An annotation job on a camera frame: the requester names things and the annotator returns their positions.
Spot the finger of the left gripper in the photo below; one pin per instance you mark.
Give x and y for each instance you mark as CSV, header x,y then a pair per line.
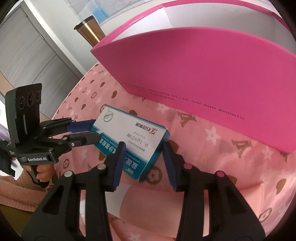
x,y
78,140
76,125

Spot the grey wardrobe door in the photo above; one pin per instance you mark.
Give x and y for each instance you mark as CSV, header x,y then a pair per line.
x,y
29,56

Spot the person's left hand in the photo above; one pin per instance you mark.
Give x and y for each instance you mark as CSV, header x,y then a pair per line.
x,y
40,173

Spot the copper travel mug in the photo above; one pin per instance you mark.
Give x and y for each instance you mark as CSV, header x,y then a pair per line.
x,y
90,30

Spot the large pink cream tube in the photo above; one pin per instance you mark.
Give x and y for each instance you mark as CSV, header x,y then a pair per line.
x,y
137,213

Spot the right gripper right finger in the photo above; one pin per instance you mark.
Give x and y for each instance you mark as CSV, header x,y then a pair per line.
x,y
213,208

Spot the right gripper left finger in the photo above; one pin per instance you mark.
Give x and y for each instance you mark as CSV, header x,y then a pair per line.
x,y
75,207

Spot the pink sweater forearm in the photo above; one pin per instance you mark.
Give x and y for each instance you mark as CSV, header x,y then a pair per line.
x,y
22,193

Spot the colourful wall map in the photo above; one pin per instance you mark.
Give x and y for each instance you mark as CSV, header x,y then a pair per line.
x,y
101,10

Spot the blue white medicine box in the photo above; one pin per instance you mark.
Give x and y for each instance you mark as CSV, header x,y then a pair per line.
x,y
144,140

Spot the pink patterned tablecloth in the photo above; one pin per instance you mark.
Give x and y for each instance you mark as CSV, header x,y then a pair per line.
x,y
264,175

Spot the pink cardboard box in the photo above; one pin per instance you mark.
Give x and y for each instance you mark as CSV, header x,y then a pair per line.
x,y
230,62

